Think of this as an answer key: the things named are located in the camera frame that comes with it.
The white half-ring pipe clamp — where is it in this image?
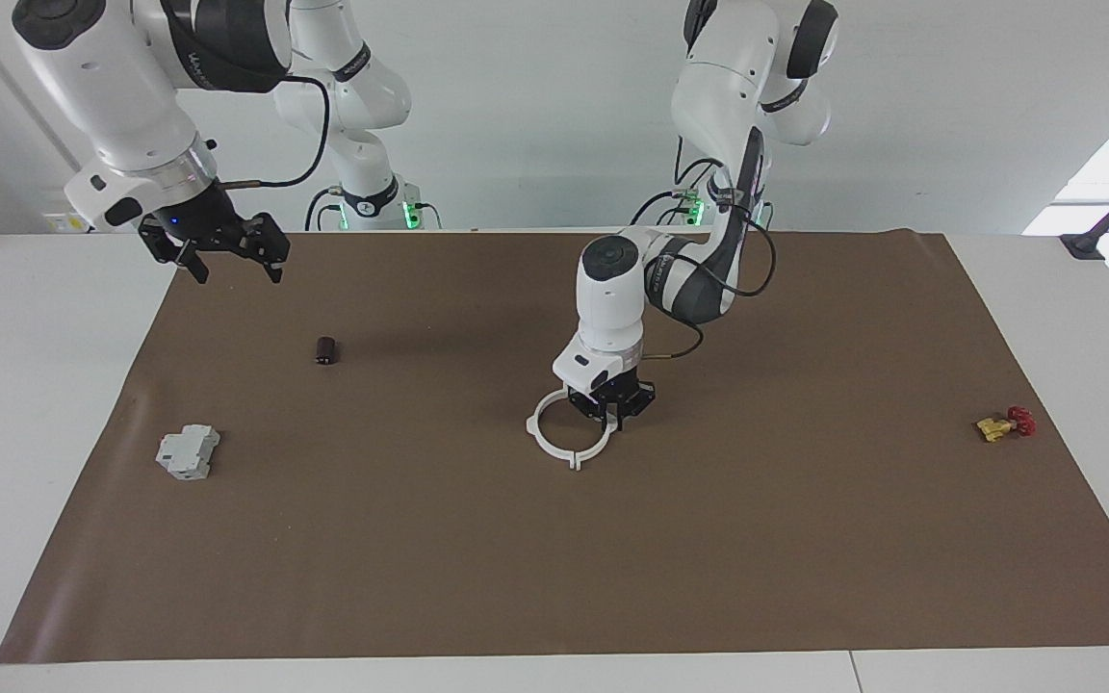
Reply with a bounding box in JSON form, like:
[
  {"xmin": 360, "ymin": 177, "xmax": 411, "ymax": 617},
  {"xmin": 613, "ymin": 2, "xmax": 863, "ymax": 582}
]
[
  {"xmin": 569, "ymin": 390, "xmax": 616, "ymax": 473},
  {"xmin": 526, "ymin": 387, "xmax": 579, "ymax": 473}
]

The brown table mat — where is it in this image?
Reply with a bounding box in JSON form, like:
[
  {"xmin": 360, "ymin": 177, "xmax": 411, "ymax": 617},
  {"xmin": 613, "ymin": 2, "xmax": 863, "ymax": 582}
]
[{"xmin": 0, "ymin": 229, "xmax": 1109, "ymax": 665}]

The grey circuit breaker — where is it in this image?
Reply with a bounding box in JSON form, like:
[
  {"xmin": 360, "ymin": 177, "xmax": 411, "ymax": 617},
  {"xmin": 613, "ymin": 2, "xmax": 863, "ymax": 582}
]
[{"xmin": 155, "ymin": 423, "xmax": 221, "ymax": 482}]

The black base cable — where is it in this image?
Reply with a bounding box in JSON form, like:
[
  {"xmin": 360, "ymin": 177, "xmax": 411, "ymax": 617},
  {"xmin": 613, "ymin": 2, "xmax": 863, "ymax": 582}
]
[
  {"xmin": 630, "ymin": 159, "xmax": 711, "ymax": 230},
  {"xmin": 304, "ymin": 188, "xmax": 344, "ymax": 232}
]

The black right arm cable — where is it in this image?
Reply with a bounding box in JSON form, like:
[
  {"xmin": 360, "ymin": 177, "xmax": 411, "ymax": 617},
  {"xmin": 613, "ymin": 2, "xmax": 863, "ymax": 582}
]
[{"xmin": 218, "ymin": 75, "xmax": 333, "ymax": 190}]

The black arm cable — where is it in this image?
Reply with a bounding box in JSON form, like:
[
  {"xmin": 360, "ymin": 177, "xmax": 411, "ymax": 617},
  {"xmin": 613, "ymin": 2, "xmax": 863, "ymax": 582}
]
[
  {"xmin": 641, "ymin": 125, "xmax": 779, "ymax": 363},
  {"xmin": 218, "ymin": 75, "xmax": 333, "ymax": 190}
]

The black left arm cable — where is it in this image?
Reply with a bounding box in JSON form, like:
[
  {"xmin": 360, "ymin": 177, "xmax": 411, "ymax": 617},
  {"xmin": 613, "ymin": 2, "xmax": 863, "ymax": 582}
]
[{"xmin": 641, "ymin": 125, "xmax": 779, "ymax": 363}]

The yellow valve with red handle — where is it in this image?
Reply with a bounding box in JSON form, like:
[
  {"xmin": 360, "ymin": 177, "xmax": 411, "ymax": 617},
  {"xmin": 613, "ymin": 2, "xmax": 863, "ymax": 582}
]
[{"xmin": 976, "ymin": 406, "xmax": 1037, "ymax": 444}]

